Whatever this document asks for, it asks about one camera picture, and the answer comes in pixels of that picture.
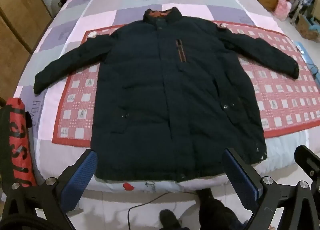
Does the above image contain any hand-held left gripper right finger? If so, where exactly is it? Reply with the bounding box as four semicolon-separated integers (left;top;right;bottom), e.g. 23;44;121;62
222;148;320;230

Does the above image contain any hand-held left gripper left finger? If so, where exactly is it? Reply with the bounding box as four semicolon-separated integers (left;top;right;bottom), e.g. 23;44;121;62
0;148;98;230

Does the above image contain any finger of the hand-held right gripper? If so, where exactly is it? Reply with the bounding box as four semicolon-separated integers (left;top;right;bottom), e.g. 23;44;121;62
293;145;320;188

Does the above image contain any dark navy padded jacket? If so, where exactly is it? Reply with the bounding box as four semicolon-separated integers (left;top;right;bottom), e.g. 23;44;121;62
34;7;300;183

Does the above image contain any person's dark trouser leg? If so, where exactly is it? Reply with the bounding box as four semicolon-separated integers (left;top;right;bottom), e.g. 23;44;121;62
197;188;247;230

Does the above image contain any red bag with black print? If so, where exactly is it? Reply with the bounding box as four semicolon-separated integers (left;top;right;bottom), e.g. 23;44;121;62
4;97;38;188

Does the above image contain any red checkered mat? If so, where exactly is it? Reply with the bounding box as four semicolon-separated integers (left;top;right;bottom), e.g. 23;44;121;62
52;21;320;145

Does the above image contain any person's dark shoe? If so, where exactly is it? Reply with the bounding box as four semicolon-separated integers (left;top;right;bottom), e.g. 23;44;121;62
159;209;183;230

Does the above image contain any blue flat strip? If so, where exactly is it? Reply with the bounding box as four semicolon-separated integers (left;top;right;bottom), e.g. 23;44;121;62
294;41;320;86

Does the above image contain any cardboard box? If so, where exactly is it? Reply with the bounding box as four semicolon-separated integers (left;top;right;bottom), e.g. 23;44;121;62
297;13;320;41

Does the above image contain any pink bag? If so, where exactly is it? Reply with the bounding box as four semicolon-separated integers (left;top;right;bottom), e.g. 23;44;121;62
273;0;292;22

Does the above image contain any wooden wardrobe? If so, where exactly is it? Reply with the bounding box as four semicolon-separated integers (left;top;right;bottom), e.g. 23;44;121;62
0;0;53;100

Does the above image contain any black cable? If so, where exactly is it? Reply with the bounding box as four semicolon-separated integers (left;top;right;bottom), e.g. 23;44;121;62
127;191;198;230

